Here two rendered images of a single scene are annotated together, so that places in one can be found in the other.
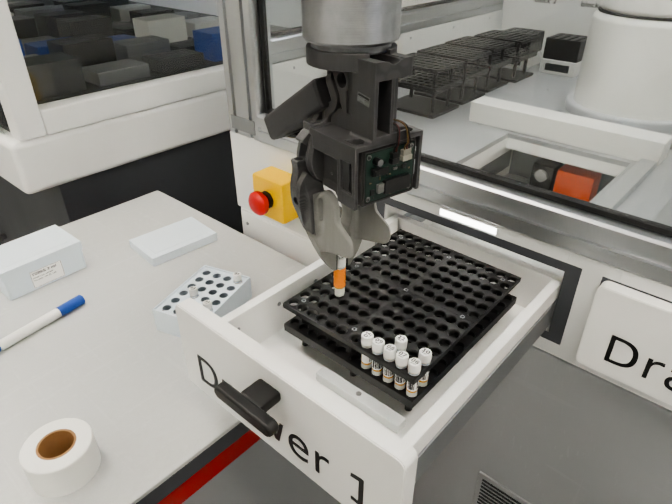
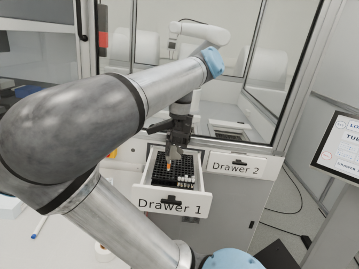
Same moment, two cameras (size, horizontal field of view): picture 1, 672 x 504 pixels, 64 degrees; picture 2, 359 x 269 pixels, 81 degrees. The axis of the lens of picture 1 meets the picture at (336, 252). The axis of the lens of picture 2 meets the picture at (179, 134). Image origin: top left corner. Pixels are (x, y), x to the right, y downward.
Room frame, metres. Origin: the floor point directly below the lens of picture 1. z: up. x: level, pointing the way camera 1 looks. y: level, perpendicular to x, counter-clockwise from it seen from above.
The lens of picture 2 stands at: (-0.09, 0.47, 1.42)
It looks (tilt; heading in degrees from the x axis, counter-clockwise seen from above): 25 degrees down; 317
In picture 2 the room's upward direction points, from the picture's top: 8 degrees clockwise
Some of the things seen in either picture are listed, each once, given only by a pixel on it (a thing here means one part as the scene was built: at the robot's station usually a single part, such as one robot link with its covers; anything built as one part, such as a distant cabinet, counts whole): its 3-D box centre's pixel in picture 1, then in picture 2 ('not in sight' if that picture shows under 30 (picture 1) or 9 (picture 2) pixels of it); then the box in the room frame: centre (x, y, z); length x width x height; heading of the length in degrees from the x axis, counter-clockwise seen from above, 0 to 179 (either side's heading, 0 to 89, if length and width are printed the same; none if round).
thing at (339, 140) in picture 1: (356, 122); (179, 128); (0.43, -0.02, 1.12); 0.09 x 0.08 x 0.12; 37
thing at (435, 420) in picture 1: (408, 311); (173, 171); (0.51, -0.09, 0.86); 0.40 x 0.26 x 0.06; 138
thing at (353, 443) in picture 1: (280, 407); (170, 201); (0.35, 0.05, 0.87); 0.29 x 0.02 x 0.11; 48
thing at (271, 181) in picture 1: (276, 195); (108, 149); (0.79, 0.10, 0.88); 0.07 x 0.05 x 0.07; 48
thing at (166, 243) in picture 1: (173, 239); not in sight; (0.83, 0.29, 0.77); 0.13 x 0.09 x 0.02; 134
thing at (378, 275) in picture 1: (404, 311); (173, 171); (0.50, -0.08, 0.87); 0.22 x 0.18 x 0.06; 138
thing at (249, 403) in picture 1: (255, 400); (171, 199); (0.33, 0.07, 0.91); 0.07 x 0.04 x 0.01; 48
